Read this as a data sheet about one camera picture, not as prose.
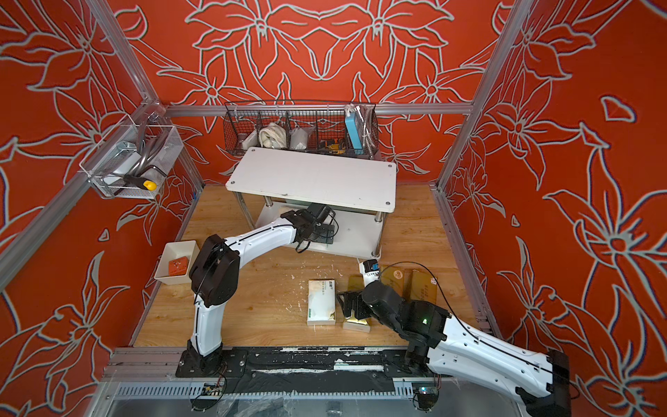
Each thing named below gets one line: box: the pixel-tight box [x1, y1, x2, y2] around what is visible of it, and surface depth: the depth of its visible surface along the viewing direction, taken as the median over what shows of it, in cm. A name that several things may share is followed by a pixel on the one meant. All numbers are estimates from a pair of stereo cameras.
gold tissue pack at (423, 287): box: [409, 269, 438, 305], surface depth 83 cm
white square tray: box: [153, 239, 200, 285], surface depth 90 cm
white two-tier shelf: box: [224, 145, 398, 259], surface depth 78 cm
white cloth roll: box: [258, 122, 288, 149], surface depth 91 cm
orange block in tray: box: [167, 256, 189, 277], surface depth 89 cm
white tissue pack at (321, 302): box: [306, 278, 337, 326], surface depth 82 cm
